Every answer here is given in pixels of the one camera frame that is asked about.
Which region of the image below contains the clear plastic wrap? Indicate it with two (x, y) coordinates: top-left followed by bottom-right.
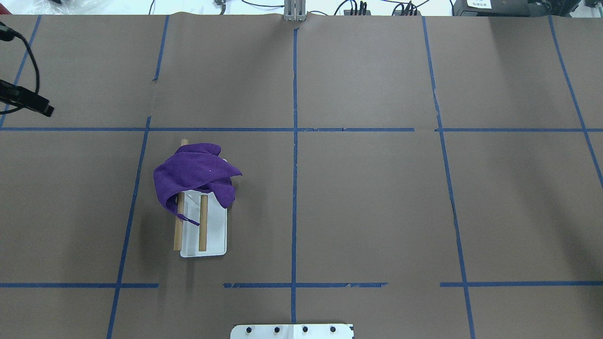
(32, 0), (111, 15)

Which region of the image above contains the white wooden towel rack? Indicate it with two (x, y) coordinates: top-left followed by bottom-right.
(174, 139), (228, 258)

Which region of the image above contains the white pedestal column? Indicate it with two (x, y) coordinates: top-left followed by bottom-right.
(230, 323), (355, 339)

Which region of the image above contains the black box device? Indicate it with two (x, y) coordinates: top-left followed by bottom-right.
(453, 0), (581, 17)

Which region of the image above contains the aluminium frame post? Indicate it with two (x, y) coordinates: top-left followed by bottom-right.
(284, 0), (307, 22)

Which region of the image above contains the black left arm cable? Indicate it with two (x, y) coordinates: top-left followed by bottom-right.
(0, 21), (41, 114)

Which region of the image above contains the purple towel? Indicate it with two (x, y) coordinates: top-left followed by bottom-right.
(153, 143), (242, 226)

